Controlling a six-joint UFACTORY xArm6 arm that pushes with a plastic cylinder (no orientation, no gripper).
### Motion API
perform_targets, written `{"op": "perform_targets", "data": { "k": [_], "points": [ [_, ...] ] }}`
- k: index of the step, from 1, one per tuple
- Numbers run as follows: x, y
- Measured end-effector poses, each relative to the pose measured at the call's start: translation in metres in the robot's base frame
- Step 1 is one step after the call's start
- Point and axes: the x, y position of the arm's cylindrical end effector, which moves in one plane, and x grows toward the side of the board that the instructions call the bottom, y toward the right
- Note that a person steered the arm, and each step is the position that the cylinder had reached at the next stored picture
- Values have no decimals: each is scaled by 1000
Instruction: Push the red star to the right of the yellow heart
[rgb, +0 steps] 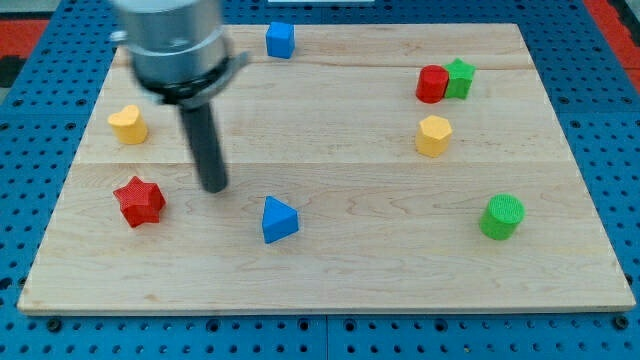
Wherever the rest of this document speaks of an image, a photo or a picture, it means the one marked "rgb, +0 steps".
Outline wooden board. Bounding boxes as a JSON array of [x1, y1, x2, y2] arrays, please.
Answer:
[[18, 23, 636, 316]]

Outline yellow hexagon block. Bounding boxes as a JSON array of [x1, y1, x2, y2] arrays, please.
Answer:
[[415, 115, 453, 158]]

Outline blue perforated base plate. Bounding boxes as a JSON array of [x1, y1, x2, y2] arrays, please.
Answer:
[[1, 1, 639, 359]]

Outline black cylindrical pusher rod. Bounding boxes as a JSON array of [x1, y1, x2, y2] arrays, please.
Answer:
[[179, 103, 228, 193]]

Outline red star block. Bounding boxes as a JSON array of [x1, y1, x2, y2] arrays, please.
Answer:
[[113, 176, 166, 228]]

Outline blue triangle block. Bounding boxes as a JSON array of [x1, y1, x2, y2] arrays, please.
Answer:
[[261, 196, 299, 244]]

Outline yellow heart block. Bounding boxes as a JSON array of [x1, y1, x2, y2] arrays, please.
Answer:
[[107, 105, 148, 145]]

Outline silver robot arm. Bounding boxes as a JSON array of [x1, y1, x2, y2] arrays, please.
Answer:
[[111, 0, 249, 193]]

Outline green cylinder block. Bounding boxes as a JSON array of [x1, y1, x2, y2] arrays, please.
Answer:
[[479, 193, 526, 241]]

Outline red cylinder block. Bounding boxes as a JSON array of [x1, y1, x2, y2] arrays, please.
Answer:
[[415, 65, 449, 104]]

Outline blue cube block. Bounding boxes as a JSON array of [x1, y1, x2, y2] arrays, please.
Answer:
[[265, 22, 295, 59]]

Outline green star block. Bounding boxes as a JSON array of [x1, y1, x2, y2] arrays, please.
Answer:
[[444, 58, 476, 99]]

